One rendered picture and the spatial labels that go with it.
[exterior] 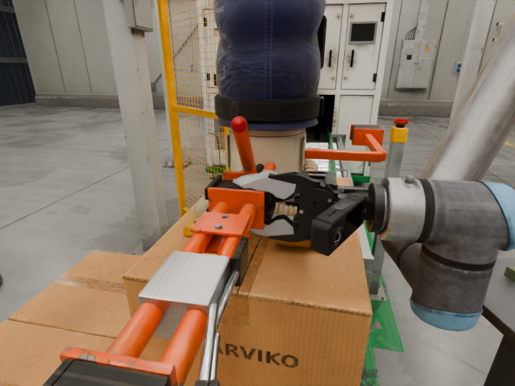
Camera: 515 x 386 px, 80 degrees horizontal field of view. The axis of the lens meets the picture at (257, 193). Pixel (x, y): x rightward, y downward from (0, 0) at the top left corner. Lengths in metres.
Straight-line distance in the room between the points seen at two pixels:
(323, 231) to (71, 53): 12.98
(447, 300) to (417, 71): 9.46
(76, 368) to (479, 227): 0.44
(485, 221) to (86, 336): 1.01
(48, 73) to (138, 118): 11.96
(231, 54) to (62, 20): 12.78
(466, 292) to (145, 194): 1.97
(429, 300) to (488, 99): 0.32
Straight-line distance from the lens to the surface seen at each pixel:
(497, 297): 0.98
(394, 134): 1.65
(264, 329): 0.53
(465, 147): 0.60
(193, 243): 0.35
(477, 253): 0.49
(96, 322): 1.13
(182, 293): 0.27
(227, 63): 0.62
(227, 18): 0.61
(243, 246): 0.32
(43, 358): 1.10
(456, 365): 1.86
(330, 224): 0.36
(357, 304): 0.50
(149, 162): 2.11
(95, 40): 12.57
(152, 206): 2.22
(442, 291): 0.52
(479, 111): 0.61
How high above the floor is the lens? 1.26
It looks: 22 degrees down
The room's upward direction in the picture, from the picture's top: straight up
